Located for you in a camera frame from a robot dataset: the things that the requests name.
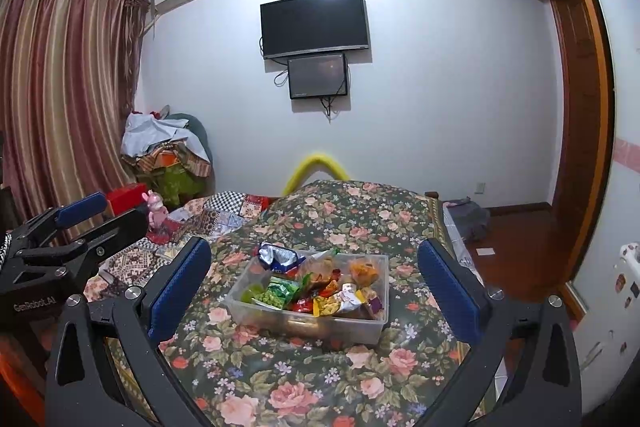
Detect long wafer biscuit packet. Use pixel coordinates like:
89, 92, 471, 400
360, 287, 385, 321

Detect yellow curved pillow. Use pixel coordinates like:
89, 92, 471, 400
282, 153, 349, 196

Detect red snack packet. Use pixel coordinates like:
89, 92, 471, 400
288, 280, 340, 314

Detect brown wooden door frame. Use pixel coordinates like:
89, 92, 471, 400
550, 0, 614, 321

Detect yellow white snack bag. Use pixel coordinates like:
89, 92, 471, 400
312, 283, 364, 317

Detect orange crispy snack packet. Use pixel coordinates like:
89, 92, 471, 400
348, 258, 380, 288

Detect green peas snack bag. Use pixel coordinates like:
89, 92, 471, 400
252, 277, 300, 310

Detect red box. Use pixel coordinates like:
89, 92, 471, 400
106, 183, 148, 217

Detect wall mounted television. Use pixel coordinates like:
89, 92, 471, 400
260, 0, 370, 60

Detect white appliance with stickers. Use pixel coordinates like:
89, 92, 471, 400
574, 243, 639, 413

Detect striped curtain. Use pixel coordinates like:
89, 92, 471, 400
1, 0, 150, 220

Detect floral green bedspread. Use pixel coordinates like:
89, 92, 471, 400
160, 180, 471, 426

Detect pink plush toy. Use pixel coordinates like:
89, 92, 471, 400
142, 190, 168, 230

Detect small wall monitor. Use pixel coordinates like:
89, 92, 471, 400
288, 53, 348, 100

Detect green jelly cup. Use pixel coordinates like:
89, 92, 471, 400
241, 284, 265, 306

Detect blue white snack bag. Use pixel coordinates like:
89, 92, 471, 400
257, 243, 305, 274

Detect clear bread packet green ends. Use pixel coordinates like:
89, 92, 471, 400
298, 249, 342, 291

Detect pile of clothes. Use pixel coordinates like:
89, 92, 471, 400
120, 108, 215, 209

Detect patchwork quilt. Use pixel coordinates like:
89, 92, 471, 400
84, 191, 273, 301

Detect grey bag on floor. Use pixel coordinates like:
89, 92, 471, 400
442, 197, 490, 242

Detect clear plastic storage bin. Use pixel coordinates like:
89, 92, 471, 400
224, 245, 390, 346

